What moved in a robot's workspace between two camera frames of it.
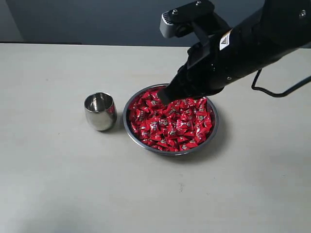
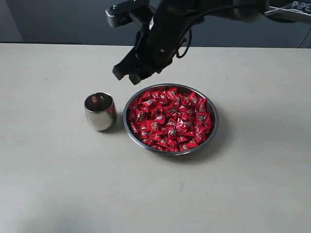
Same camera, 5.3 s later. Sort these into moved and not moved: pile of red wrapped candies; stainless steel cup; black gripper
Moved: black gripper
Not moved: pile of red wrapped candies; stainless steel cup
